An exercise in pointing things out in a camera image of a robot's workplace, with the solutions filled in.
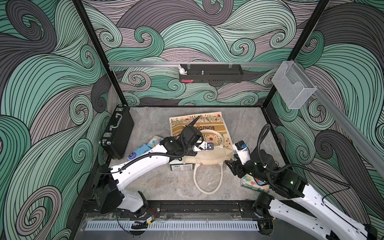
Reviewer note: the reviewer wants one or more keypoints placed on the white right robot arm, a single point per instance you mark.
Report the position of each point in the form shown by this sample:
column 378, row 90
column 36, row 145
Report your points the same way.
column 322, row 220

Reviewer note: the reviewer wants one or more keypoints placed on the green blue tissue pack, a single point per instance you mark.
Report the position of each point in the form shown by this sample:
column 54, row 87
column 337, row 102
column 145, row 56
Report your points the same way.
column 179, row 165

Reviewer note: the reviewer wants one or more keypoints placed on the black carrying case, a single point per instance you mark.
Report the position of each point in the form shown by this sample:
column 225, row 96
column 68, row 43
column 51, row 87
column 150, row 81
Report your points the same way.
column 117, row 133

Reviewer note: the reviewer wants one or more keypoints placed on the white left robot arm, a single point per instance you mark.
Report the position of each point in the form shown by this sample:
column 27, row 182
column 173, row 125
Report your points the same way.
column 109, row 184

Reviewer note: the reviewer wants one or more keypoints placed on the black wall shelf tray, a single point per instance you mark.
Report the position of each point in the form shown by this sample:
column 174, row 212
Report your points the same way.
column 213, row 73

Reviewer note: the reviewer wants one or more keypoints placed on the white slotted cable duct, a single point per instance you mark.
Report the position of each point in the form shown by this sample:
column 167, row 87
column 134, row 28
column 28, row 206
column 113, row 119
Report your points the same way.
column 206, row 225

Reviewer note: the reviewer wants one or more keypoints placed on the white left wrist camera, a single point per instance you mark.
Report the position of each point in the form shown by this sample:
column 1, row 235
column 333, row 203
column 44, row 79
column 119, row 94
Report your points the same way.
column 206, row 146

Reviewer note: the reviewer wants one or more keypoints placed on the white rabbit figurine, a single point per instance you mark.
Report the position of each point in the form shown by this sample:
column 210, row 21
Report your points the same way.
column 182, row 71

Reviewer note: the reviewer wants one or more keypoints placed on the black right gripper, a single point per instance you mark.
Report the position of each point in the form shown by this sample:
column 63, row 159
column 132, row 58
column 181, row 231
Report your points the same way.
column 236, row 165

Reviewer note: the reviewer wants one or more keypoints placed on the light blue puppy tissue pack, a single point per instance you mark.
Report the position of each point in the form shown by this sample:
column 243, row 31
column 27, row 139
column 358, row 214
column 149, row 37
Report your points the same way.
column 138, row 152

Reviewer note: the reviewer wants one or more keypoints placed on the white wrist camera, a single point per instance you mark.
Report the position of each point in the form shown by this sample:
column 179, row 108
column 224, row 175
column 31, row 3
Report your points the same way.
column 242, row 151
column 206, row 146

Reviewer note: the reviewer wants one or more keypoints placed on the elephant print tissue pack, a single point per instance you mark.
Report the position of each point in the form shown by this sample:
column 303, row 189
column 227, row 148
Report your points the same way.
column 155, row 140
column 251, row 183

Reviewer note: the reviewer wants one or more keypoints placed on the clear acrylic wall holder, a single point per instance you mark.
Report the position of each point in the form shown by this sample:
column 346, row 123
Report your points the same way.
column 293, row 84

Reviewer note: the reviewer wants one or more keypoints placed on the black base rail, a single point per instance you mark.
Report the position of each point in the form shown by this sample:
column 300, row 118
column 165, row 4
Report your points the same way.
column 237, row 208

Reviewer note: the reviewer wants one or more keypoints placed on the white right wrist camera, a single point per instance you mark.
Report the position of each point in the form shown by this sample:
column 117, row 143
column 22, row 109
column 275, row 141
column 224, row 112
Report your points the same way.
column 242, row 151

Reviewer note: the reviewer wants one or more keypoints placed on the floral canvas tote bag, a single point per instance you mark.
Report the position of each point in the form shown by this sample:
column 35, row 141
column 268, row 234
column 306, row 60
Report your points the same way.
column 214, row 130

